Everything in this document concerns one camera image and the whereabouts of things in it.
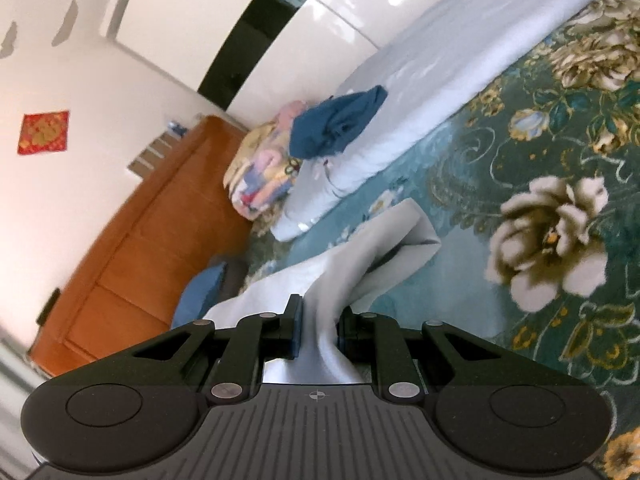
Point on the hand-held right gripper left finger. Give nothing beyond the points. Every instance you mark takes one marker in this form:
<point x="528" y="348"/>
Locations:
<point x="297" y="330"/>

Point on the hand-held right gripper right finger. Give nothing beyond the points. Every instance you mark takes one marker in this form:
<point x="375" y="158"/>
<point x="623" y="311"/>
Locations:
<point x="345" y="332"/>

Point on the light blue polo shirt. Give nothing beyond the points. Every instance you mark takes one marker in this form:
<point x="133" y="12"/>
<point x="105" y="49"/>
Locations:
<point x="350" y="260"/>

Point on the blue pillow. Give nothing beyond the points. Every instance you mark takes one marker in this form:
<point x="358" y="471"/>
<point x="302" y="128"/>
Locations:
<point x="200" y="295"/>

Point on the colourful folded quilt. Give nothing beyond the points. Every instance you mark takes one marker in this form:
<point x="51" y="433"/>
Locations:
<point x="260" y="180"/>

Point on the teal floral blanket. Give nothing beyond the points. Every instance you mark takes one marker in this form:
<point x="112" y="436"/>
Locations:
<point x="450" y="200"/>

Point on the wooden headboard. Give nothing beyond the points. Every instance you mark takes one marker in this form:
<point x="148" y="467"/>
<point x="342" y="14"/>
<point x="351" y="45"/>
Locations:
<point x="150" y="240"/>

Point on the yellow patterned pillow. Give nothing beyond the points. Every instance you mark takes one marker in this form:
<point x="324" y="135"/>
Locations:
<point x="250" y="147"/>

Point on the dark blue garment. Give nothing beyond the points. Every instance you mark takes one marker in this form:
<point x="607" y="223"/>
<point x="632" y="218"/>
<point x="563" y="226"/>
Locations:
<point x="320" y="125"/>

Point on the row of beige boxes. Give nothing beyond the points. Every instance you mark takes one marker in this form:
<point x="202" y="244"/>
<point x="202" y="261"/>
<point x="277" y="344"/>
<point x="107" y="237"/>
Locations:
<point x="150" y="155"/>

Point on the blue bottle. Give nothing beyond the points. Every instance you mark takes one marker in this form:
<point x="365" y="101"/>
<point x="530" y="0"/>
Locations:
<point x="176" y="127"/>

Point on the white wardrobe with black stripe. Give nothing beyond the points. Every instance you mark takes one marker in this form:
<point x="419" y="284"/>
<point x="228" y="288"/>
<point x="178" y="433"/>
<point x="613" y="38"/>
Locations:
<point x="300" y="60"/>

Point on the light blue duvet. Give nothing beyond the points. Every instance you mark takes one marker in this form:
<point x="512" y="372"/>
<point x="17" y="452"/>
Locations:
<point x="425" y="70"/>

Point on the red square wall decoration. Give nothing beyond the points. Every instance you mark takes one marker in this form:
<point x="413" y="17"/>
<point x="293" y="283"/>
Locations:
<point x="42" y="132"/>

